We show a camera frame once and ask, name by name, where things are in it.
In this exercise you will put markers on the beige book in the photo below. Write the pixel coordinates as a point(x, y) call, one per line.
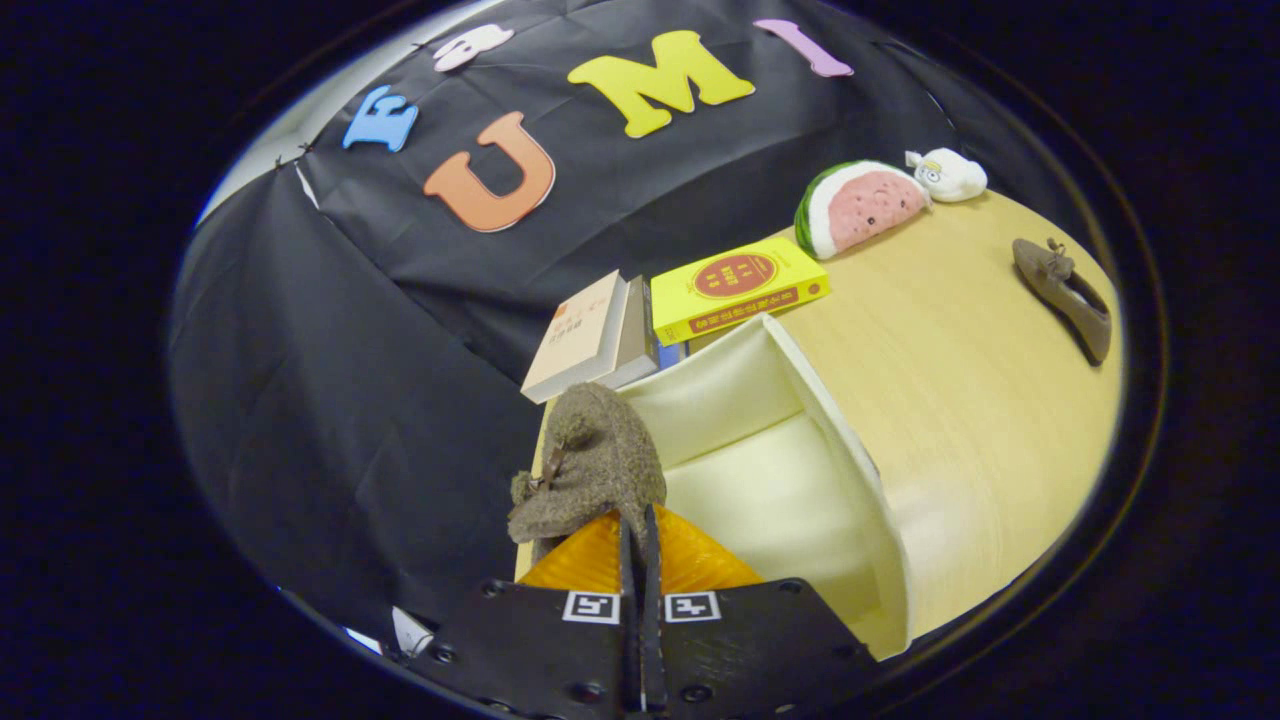
point(580, 335)

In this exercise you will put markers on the brown fuzzy shoe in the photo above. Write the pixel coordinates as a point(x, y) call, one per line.
point(1065, 295)
point(600, 460)

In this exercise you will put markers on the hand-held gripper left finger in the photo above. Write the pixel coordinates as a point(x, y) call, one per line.
point(540, 640)

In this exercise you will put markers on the watermelon slice plush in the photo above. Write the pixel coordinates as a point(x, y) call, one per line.
point(865, 210)

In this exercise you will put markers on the yellow book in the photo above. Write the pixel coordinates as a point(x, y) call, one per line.
point(735, 290)

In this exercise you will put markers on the cream fabric storage box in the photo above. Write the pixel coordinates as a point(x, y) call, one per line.
point(780, 480)

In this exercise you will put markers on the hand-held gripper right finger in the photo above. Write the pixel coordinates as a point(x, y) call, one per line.
point(750, 640)

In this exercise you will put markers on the blue book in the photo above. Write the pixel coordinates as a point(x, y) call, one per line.
point(670, 355)

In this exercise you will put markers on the white plush toy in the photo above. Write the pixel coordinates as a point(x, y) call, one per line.
point(950, 175)

